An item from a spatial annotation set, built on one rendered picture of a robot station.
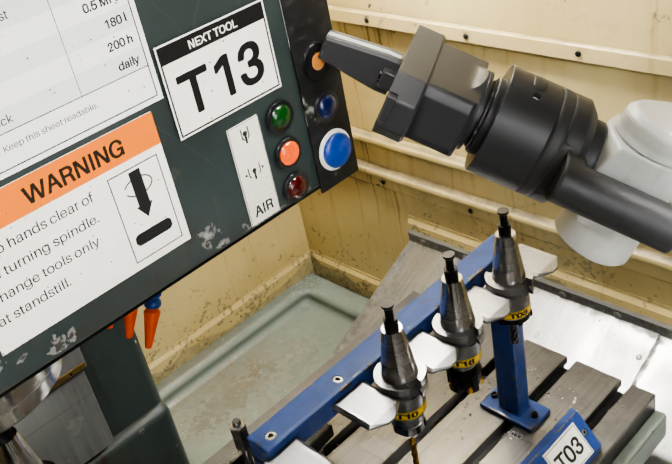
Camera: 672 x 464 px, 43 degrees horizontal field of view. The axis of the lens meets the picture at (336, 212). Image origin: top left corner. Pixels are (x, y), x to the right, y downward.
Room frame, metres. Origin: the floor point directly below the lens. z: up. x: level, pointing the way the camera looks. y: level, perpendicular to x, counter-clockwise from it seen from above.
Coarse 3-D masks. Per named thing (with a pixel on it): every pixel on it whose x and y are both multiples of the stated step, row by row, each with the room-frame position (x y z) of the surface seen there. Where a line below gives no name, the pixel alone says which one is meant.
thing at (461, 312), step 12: (444, 288) 0.83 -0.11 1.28; (456, 288) 0.82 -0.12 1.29; (444, 300) 0.83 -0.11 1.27; (456, 300) 0.82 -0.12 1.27; (468, 300) 0.83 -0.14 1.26; (444, 312) 0.83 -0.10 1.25; (456, 312) 0.82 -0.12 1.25; (468, 312) 0.82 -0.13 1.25; (444, 324) 0.83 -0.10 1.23; (456, 324) 0.82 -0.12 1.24; (468, 324) 0.82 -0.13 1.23
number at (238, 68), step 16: (256, 32) 0.61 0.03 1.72; (224, 48) 0.59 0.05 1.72; (240, 48) 0.60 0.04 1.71; (256, 48) 0.61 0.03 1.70; (208, 64) 0.58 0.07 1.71; (224, 64) 0.59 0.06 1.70; (240, 64) 0.60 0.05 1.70; (256, 64) 0.61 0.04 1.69; (224, 80) 0.59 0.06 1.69; (240, 80) 0.60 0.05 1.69; (256, 80) 0.61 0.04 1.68; (272, 80) 0.62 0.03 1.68; (224, 96) 0.59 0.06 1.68; (240, 96) 0.60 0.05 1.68
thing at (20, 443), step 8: (16, 432) 0.62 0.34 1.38; (8, 440) 0.61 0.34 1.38; (16, 440) 0.62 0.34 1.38; (24, 440) 0.63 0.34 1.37; (0, 448) 0.61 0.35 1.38; (8, 448) 0.61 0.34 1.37; (16, 448) 0.61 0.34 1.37; (24, 448) 0.62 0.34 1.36; (0, 456) 0.61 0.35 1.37; (8, 456) 0.61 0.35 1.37; (16, 456) 0.61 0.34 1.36; (24, 456) 0.61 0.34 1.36; (32, 456) 0.62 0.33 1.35
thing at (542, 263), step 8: (520, 248) 0.97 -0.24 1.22; (528, 248) 0.97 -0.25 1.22; (528, 256) 0.95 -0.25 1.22; (536, 256) 0.95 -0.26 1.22; (544, 256) 0.94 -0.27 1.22; (552, 256) 0.94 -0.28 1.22; (528, 264) 0.93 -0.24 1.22; (536, 264) 0.93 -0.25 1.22; (544, 264) 0.93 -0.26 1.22; (552, 264) 0.92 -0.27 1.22; (536, 272) 0.91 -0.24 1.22; (544, 272) 0.91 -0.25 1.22; (552, 272) 0.91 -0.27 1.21
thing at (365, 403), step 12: (360, 384) 0.77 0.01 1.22; (348, 396) 0.75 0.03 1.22; (360, 396) 0.75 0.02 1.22; (372, 396) 0.75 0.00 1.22; (384, 396) 0.74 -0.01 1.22; (336, 408) 0.74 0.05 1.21; (348, 408) 0.73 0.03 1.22; (360, 408) 0.73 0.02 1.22; (372, 408) 0.73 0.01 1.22; (384, 408) 0.72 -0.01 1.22; (396, 408) 0.72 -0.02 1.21; (360, 420) 0.71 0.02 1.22; (372, 420) 0.71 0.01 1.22; (384, 420) 0.71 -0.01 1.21
